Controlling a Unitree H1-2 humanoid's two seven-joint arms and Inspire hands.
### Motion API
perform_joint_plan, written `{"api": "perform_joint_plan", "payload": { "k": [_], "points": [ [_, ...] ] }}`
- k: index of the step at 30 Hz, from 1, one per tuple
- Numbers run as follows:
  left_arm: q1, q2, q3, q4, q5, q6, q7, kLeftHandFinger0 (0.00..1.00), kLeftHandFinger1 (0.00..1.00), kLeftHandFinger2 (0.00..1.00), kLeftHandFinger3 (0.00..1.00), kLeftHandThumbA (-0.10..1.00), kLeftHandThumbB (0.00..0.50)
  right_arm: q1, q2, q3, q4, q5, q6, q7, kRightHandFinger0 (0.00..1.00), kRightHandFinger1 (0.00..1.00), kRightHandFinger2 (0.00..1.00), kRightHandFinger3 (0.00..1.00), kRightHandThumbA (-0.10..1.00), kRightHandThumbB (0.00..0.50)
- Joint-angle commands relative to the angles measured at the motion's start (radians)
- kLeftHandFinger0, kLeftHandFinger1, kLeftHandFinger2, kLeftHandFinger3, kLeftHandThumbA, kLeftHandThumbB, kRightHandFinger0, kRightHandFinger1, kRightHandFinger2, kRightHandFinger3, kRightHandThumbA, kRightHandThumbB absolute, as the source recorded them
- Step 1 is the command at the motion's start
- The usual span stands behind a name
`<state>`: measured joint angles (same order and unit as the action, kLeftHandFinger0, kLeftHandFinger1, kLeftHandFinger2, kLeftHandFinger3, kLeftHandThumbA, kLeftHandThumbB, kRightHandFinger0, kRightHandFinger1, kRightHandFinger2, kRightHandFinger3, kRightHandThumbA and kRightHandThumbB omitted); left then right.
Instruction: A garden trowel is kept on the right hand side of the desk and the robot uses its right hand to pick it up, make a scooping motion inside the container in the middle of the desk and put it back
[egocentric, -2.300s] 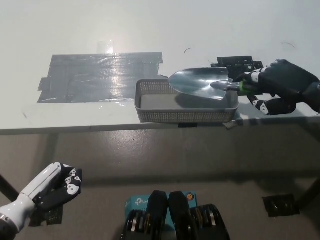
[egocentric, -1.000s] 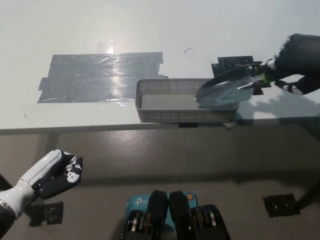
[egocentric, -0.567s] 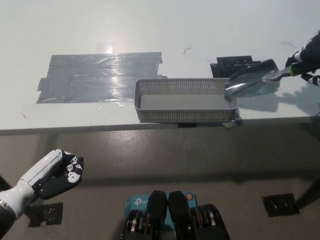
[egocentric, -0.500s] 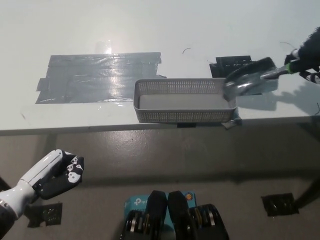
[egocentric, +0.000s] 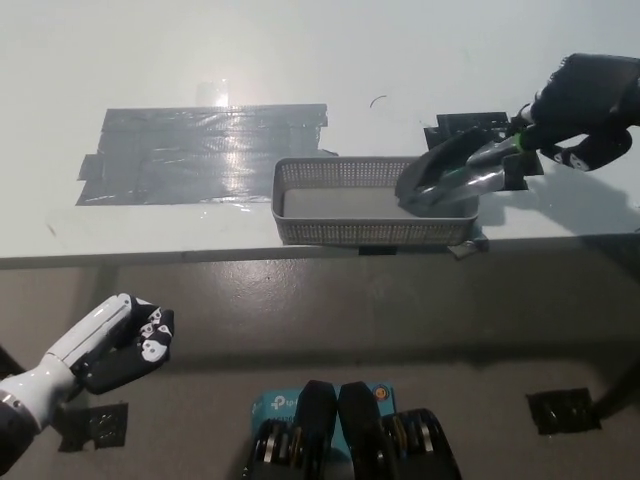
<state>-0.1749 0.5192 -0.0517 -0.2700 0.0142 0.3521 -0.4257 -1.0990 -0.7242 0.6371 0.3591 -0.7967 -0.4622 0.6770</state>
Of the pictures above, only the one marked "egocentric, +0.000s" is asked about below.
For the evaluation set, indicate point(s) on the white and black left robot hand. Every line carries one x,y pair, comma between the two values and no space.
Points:
85,335

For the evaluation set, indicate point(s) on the black robot body teal top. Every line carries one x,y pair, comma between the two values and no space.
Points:
315,425

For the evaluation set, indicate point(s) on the large gray duct tape patch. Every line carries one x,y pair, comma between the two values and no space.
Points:
180,155

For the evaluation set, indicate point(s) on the small gray tape piece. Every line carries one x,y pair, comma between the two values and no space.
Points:
467,249

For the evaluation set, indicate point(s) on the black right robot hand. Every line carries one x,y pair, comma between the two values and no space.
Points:
580,100

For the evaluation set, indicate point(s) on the gray perforated plastic basket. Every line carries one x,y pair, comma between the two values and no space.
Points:
370,229

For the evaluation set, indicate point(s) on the black tape patch on desk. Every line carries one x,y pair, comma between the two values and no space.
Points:
465,120

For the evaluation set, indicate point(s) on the black floor tape patch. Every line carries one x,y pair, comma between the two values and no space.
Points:
102,425
562,410

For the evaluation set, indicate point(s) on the black table leg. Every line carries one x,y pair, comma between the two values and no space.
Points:
9,360
622,390

